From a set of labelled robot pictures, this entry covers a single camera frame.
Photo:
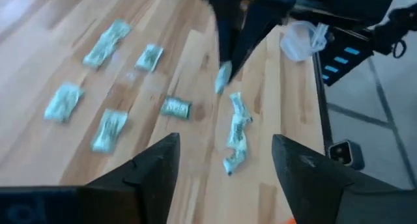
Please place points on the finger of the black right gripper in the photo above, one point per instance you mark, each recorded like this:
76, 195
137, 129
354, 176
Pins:
226, 32
260, 25

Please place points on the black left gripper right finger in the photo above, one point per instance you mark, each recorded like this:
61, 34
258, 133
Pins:
306, 185

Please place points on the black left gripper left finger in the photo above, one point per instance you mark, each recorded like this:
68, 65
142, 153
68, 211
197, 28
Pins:
153, 178

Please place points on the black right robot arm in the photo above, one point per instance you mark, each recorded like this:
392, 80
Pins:
342, 6

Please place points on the orange plastic basket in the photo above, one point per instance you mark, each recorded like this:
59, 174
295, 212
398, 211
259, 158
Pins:
291, 221

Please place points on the clear plastic container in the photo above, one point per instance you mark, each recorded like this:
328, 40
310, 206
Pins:
299, 41

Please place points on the grey floor outlet box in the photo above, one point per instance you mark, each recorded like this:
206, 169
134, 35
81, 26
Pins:
356, 152

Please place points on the black aluminium table frame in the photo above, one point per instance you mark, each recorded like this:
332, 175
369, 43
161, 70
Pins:
321, 103

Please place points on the black rail with white strips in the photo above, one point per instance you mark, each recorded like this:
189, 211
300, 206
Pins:
358, 41

